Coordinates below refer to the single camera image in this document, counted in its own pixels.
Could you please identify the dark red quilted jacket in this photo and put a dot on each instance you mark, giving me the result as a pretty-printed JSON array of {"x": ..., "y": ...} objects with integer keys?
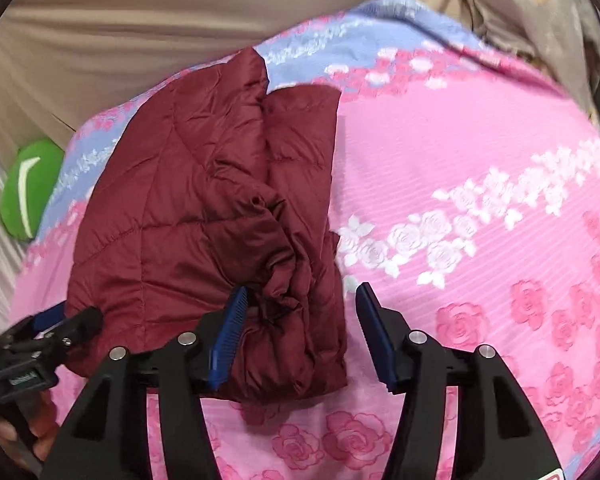
[{"x": 219, "y": 182}]

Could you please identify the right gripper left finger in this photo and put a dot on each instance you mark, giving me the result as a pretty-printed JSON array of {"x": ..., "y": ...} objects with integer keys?
[{"x": 105, "y": 434}]

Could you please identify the green pillow white stripe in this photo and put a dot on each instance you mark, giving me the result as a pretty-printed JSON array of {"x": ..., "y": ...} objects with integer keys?
[{"x": 29, "y": 184}]

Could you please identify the pink blue floral bedsheet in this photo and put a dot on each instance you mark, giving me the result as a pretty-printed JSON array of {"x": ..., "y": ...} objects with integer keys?
[{"x": 467, "y": 192}]

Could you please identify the grey floral fabric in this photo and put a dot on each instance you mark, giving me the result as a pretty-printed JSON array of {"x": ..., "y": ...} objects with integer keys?
[{"x": 561, "y": 38}]

